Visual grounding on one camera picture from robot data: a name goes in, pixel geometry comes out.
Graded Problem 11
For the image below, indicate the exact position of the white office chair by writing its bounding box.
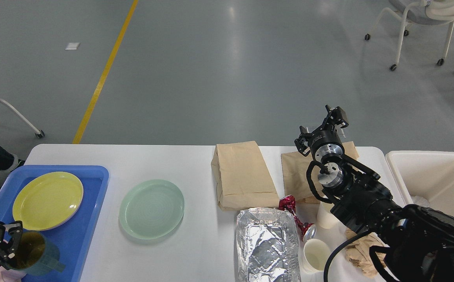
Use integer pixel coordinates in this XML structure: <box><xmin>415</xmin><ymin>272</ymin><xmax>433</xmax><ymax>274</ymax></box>
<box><xmin>364</xmin><ymin>0</ymin><xmax>454</xmax><ymax>72</ymax></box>

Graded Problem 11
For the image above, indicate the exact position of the aluminium foil container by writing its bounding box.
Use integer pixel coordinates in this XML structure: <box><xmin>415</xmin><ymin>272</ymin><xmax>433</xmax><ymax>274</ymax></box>
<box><xmin>235</xmin><ymin>208</ymin><xmax>301</xmax><ymax>282</ymax></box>

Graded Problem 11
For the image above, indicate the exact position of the upper white paper cup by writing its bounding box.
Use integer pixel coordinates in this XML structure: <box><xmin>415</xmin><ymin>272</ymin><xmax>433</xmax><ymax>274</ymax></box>
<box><xmin>317</xmin><ymin>201</ymin><xmax>340</xmax><ymax>229</ymax></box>

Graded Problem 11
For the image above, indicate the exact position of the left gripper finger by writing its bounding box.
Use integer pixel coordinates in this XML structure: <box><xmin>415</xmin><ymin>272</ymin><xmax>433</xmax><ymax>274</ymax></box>
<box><xmin>0</xmin><ymin>221</ymin><xmax>24</xmax><ymax>269</ymax></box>

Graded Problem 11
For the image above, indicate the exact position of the white plastic bin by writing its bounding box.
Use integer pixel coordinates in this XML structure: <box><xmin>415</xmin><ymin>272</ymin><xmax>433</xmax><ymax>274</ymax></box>
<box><xmin>386</xmin><ymin>150</ymin><xmax>454</xmax><ymax>216</ymax></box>

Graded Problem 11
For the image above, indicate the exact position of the white paper cup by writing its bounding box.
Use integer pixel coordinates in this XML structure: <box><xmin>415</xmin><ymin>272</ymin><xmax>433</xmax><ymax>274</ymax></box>
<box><xmin>317</xmin><ymin>201</ymin><xmax>340</xmax><ymax>229</ymax></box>
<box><xmin>300</xmin><ymin>239</ymin><xmax>331</xmax><ymax>273</ymax></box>

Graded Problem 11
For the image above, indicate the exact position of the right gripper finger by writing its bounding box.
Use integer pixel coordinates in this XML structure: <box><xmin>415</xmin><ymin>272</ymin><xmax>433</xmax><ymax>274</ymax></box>
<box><xmin>294</xmin><ymin>126</ymin><xmax>311</xmax><ymax>157</ymax></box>
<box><xmin>318</xmin><ymin>105</ymin><xmax>349</xmax><ymax>131</ymax></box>

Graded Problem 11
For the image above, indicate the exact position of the crushed red can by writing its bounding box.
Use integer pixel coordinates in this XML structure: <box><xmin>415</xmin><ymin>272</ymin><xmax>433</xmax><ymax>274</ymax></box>
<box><xmin>278</xmin><ymin>195</ymin><xmax>317</xmax><ymax>242</ymax></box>

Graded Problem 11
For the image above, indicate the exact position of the lower white paper cup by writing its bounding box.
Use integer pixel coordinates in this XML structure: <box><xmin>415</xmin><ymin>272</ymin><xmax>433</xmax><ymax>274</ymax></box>
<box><xmin>300</xmin><ymin>239</ymin><xmax>331</xmax><ymax>273</ymax></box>

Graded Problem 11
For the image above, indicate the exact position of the right brown paper bag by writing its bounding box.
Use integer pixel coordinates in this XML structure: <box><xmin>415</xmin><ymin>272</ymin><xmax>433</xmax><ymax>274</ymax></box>
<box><xmin>281</xmin><ymin>141</ymin><xmax>359</xmax><ymax>204</ymax></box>

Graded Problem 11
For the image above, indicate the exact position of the left brown paper bag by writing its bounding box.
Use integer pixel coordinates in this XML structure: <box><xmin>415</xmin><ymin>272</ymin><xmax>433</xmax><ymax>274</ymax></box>
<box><xmin>211</xmin><ymin>141</ymin><xmax>279</xmax><ymax>211</ymax></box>

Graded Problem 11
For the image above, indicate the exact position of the brown paper bag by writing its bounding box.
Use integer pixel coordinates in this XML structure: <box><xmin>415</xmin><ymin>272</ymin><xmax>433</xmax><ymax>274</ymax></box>
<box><xmin>281</xmin><ymin>141</ymin><xmax>359</xmax><ymax>204</ymax></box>
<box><xmin>211</xmin><ymin>141</ymin><xmax>279</xmax><ymax>211</ymax></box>

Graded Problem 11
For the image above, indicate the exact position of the blue plastic tray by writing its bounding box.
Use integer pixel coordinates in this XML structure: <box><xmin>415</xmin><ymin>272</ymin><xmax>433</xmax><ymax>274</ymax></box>
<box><xmin>0</xmin><ymin>165</ymin><xmax>109</xmax><ymax>282</ymax></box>

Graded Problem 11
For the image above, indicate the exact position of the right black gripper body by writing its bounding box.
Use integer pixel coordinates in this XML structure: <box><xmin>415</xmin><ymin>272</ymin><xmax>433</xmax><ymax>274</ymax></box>
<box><xmin>307</xmin><ymin>130</ymin><xmax>345</xmax><ymax>162</ymax></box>

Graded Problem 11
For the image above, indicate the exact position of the clear plastic wrap in bin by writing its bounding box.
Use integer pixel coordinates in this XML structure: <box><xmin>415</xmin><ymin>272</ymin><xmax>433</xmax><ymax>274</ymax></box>
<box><xmin>411</xmin><ymin>195</ymin><xmax>430</xmax><ymax>208</ymax></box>

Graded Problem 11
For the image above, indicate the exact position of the light green plate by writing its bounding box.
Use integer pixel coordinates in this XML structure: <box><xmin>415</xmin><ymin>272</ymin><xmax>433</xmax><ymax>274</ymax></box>
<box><xmin>119</xmin><ymin>179</ymin><xmax>184</xmax><ymax>240</ymax></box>

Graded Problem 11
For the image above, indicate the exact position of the dark teal mug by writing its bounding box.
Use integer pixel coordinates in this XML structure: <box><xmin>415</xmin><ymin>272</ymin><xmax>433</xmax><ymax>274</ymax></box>
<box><xmin>9</xmin><ymin>231</ymin><xmax>66</xmax><ymax>276</ymax></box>

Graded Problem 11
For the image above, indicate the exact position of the crumpled brown paper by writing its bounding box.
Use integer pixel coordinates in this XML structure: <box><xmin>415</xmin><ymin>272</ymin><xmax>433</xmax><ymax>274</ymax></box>
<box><xmin>345</xmin><ymin>233</ymin><xmax>386</xmax><ymax>278</ymax></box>

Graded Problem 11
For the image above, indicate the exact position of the yellow plate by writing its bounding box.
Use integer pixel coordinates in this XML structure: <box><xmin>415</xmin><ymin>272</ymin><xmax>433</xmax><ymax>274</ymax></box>
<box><xmin>12</xmin><ymin>172</ymin><xmax>84</xmax><ymax>231</ymax></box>

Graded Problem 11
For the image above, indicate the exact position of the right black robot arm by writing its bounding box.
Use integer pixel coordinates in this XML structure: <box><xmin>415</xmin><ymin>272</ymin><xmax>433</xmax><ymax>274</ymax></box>
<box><xmin>295</xmin><ymin>105</ymin><xmax>454</xmax><ymax>282</ymax></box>

